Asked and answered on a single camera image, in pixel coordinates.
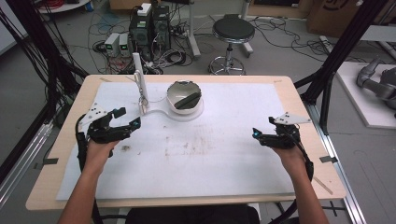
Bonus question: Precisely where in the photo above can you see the white box on tower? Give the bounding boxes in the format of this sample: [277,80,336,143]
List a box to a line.
[136,2,153,18]

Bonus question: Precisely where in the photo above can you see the black frame post with cables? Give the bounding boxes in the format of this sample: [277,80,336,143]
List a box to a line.
[0,0,90,125]

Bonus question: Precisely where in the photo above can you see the white desk leg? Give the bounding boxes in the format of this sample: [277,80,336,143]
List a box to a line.
[186,0,202,59]

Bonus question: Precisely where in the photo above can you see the grey power supply unit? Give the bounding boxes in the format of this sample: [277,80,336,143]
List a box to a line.
[104,32,121,58]
[119,33,133,58]

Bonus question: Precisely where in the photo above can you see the white foam mat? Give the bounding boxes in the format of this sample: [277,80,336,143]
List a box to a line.
[55,81,296,202]

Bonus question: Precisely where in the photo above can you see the black computer tower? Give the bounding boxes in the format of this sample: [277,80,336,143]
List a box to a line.
[151,5,172,51]
[128,12,154,61]

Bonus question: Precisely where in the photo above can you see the black tape strip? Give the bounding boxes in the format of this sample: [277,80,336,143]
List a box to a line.
[33,157,60,171]
[318,155,339,164]

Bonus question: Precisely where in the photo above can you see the silver keychain with keys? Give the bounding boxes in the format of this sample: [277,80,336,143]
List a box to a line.
[134,69,150,115]

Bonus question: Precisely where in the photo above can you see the black round stool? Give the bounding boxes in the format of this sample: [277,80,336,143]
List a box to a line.
[207,13,256,77]

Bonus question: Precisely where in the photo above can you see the white key stand with pole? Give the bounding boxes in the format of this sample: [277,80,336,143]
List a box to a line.
[132,51,205,123]

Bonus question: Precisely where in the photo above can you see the aluminium rail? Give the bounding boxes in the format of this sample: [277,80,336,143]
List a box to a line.
[304,102,368,224]
[0,121,54,209]

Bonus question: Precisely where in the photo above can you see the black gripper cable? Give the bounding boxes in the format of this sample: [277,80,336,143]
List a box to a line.
[270,133,315,224]
[75,113,91,173]

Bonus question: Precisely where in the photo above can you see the person's dark clothing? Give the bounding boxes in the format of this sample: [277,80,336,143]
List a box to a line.
[124,203,261,224]

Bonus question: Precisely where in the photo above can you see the white round table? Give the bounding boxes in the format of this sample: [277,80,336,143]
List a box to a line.
[33,0,92,15]

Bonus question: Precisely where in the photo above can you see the white bowl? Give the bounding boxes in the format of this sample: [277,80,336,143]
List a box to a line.
[166,79,203,116]

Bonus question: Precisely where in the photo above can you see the person's left hand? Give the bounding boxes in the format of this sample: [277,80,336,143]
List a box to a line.
[83,138,121,172]

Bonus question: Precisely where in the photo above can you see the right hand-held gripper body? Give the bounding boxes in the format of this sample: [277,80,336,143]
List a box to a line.
[259,111,313,150]

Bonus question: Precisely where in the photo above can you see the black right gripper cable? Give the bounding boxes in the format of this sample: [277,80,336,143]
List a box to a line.
[270,133,315,224]

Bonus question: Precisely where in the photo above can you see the person's right hand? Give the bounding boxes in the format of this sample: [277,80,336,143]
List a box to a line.
[272,145,305,179]

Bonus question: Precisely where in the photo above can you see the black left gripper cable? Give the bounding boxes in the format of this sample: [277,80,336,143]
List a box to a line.
[75,113,91,173]

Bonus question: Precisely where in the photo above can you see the white platform board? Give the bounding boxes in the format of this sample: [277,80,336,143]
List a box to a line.
[335,61,396,131]

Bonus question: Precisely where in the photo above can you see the cardboard box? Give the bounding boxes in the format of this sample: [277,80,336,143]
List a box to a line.
[305,0,396,39]

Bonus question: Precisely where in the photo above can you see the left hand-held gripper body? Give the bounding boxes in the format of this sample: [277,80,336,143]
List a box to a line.
[78,102,131,145]

